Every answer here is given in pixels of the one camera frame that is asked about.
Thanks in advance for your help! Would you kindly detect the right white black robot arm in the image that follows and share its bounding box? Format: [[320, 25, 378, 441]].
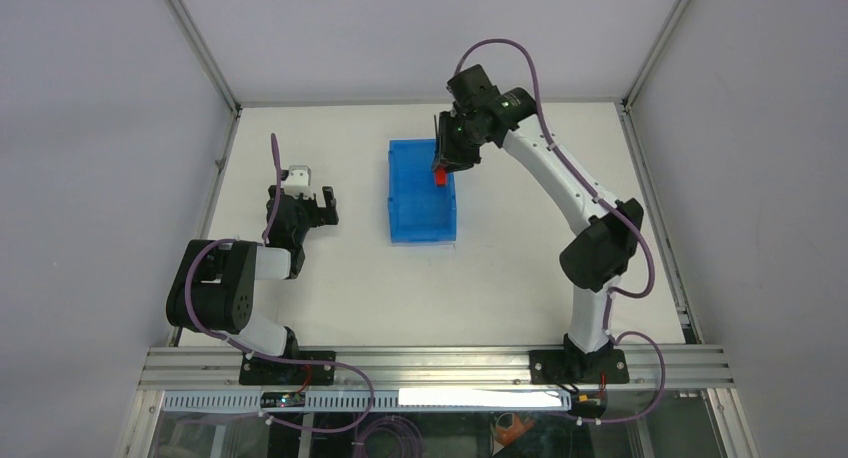
[[431, 65, 644, 374]]

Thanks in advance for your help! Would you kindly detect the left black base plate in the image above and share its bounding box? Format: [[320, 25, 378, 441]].
[[238, 350, 337, 386]]

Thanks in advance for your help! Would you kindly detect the blue plastic bin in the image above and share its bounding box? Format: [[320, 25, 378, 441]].
[[387, 139, 457, 244]]

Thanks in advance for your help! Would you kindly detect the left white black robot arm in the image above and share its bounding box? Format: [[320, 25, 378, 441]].
[[165, 185, 339, 360]]

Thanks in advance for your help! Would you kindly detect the white slotted cable duct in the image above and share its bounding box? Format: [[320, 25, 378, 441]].
[[162, 388, 571, 414]]

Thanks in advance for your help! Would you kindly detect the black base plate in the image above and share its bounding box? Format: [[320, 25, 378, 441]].
[[528, 349, 630, 385], [238, 350, 337, 386]]

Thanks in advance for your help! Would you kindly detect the orange object under table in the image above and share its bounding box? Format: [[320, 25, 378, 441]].
[[492, 412, 535, 447]]

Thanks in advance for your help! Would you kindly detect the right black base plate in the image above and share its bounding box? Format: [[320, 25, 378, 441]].
[[528, 349, 630, 385]]

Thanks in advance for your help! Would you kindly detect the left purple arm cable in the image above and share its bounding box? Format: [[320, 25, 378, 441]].
[[183, 132, 425, 458]]

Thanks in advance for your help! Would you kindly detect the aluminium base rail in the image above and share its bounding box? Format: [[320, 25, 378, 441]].
[[138, 344, 736, 391]]

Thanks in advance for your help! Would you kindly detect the red black screwdriver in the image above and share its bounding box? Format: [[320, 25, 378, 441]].
[[433, 168, 449, 188]]

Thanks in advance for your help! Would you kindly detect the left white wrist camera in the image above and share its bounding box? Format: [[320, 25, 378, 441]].
[[282, 165, 314, 200]]

